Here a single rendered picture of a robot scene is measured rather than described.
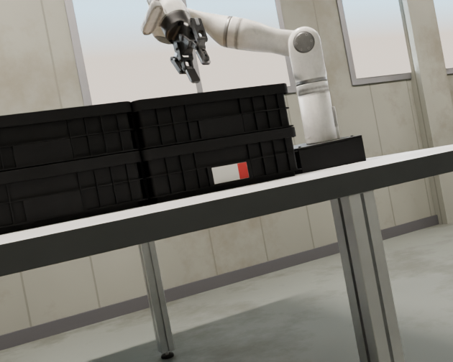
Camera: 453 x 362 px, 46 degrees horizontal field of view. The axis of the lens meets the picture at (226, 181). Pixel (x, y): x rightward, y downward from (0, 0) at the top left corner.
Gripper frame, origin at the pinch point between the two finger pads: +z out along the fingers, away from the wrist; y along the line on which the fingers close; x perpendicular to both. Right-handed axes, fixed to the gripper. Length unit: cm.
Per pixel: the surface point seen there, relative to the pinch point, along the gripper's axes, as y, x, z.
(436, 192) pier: 178, -324, -16
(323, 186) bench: -18.7, 3.2, 42.4
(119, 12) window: 146, -86, -174
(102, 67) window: 163, -69, -145
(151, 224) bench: -14, 33, 41
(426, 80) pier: 131, -327, -96
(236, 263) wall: 218, -138, -15
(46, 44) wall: 162, -39, -162
